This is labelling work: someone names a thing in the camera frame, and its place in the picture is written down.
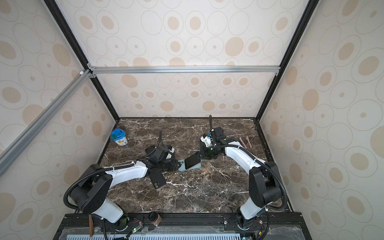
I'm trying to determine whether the white-edged smartphone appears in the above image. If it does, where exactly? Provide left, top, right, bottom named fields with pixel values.
left=185, top=152, right=201, bottom=165

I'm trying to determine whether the light blue phone case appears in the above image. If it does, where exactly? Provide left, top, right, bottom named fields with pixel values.
left=178, top=160, right=202, bottom=172

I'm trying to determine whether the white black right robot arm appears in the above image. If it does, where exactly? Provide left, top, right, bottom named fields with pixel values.
left=200, top=127, right=288, bottom=220

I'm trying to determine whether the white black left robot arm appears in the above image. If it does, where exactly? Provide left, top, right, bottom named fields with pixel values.
left=63, top=146, right=182, bottom=224

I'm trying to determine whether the black phone case lower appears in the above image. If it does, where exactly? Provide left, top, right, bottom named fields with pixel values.
left=149, top=169, right=167, bottom=189

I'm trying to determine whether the blue white yogurt cup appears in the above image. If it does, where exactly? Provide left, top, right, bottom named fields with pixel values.
left=110, top=129, right=128, bottom=147

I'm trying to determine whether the black cylinder on base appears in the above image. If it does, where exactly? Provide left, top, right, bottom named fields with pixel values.
left=148, top=211, right=163, bottom=227

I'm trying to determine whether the brown wooden stick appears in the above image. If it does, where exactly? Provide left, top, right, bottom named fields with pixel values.
left=88, top=215, right=94, bottom=238

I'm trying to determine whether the silver aluminium crossbar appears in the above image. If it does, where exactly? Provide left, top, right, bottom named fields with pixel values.
left=91, top=66, right=280, bottom=74

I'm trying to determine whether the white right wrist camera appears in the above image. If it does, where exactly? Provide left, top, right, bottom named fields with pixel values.
left=201, top=135, right=213, bottom=148

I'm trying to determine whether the black frame post right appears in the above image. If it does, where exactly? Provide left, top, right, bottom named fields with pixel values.
left=254, top=0, right=319, bottom=123

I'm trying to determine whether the black frame post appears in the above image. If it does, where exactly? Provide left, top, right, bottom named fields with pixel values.
left=254, top=0, right=319, bottom=123
left=43, top=0, right=120, bottom=123

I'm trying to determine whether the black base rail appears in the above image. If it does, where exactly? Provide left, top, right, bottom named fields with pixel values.
left=54, top=212, right=311, bottom=240

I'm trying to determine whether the silver aluminium side rail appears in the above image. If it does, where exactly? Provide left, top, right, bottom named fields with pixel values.
left=1, top=70, right=91, bottom=175

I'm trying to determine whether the black frame post left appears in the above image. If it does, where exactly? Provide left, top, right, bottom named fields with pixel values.
left=43, top=0, right=120, bottom=123

